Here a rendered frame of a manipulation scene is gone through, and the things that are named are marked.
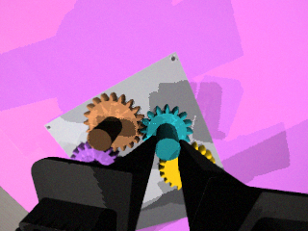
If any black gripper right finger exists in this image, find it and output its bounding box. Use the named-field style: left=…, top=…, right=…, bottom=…
left=178, top=140, right=308, bottom=231

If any teal gear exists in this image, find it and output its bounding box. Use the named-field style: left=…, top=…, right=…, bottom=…
left=140, top=104, right=193, bottom=161

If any yellow gear with black stripe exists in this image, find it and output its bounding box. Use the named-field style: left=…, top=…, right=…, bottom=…
left=158, top=141, right=215, bottom=190

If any orange gear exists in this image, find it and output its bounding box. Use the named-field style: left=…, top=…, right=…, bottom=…
left=84, top=92, right=145, bottom=152

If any purple gear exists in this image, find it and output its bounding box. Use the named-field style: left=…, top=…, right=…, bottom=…
left=70, top=141, right=122, bottom=166

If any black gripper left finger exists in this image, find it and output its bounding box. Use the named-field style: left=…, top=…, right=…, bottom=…
left=30, top=136, right=157, bottom=231

